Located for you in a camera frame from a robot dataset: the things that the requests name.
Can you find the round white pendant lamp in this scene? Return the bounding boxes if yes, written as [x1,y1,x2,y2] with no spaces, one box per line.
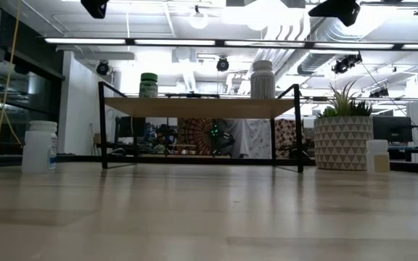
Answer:
[189,5,210,30]

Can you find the translucent white bottle blue label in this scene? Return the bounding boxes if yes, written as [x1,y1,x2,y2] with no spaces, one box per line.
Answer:
[21,120,58,174]

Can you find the LED light bar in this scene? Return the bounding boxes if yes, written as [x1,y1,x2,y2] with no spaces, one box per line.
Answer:
[44,36,418,51]

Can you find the translucent white bottle yellow label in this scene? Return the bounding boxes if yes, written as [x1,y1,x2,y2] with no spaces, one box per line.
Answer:
[365,139,390,174]

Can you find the white striped medicine bottle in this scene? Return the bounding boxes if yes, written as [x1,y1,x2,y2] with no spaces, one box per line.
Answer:
[250,59,276,100]

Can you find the white hanging cloth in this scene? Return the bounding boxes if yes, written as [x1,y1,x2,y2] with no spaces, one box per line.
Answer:
[223,118,272,159]

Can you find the black track spotlight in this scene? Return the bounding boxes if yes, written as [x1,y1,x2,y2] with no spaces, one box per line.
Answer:
[95,60,110,76]
[331,53,363,75]
[216,57,230,73]

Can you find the silver ceiling air duct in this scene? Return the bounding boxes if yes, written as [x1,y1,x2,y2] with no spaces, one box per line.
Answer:
[295,14,377,75]

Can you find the mandala patterned tapestry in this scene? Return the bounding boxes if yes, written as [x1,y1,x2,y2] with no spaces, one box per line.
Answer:
[177,118,213,155]

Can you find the wooden shelf with black frame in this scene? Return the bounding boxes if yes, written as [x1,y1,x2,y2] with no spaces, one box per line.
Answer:
[98,81,304,173]

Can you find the potted plant in triangle-patterned pot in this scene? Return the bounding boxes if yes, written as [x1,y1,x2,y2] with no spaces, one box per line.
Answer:
[313,80,374,171]

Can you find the green caffeine medicine bottle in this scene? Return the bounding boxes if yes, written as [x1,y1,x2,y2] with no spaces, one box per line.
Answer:
[139,72,159,99]

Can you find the red patterned hanging cloth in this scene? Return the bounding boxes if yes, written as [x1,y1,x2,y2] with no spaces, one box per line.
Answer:
[274,118,304,159]

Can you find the distant robot with green lights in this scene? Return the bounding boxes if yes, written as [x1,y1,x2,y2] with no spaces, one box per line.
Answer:
[208,123,237,157]

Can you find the black computer monitor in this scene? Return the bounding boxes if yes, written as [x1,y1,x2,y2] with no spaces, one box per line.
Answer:
[372,115,413,143]
[115,115,147,144]

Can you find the person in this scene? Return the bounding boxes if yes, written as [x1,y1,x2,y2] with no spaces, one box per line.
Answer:
[152,124,177,153]

